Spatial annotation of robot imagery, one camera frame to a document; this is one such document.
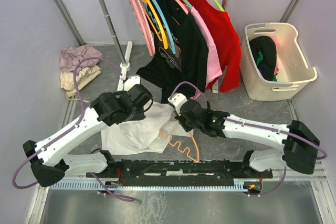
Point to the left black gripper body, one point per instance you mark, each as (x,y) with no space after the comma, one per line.
(138,114)

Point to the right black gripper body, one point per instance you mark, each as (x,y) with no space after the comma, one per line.
(187,126)

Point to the white t shirt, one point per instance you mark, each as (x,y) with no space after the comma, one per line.
(147,135)

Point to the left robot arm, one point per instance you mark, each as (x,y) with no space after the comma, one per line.
(50,159)

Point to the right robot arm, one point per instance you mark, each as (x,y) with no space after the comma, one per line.
(293,146)

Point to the pink t shirt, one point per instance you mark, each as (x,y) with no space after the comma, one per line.
(213,66)

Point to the black t shirt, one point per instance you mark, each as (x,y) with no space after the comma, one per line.
(189,62)

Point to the blue hanger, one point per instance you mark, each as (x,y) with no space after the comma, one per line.
(165,26)

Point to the yellow hanger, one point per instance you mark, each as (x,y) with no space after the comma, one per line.
(154,20)

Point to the red t shirt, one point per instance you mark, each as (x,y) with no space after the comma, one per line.
(226,41)

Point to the pink wavy hanger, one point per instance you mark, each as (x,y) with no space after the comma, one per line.
(143,25)

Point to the beige crumpled cloth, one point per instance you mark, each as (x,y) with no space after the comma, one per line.
(83,77)

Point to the mauve crumpled cloth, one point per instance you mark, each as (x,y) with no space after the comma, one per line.
(71,56)

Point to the cream laundry basket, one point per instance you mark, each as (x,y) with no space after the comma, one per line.
(293,71)

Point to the dark clothes in basket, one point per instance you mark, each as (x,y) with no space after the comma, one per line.
(264,52)

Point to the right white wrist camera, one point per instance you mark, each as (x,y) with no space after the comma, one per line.
(177,100)

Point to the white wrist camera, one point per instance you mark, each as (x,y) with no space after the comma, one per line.
(130,82)
(177,100)

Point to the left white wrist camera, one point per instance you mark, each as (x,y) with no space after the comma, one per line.
(130,82)

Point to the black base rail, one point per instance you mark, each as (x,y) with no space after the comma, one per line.
(213,174)

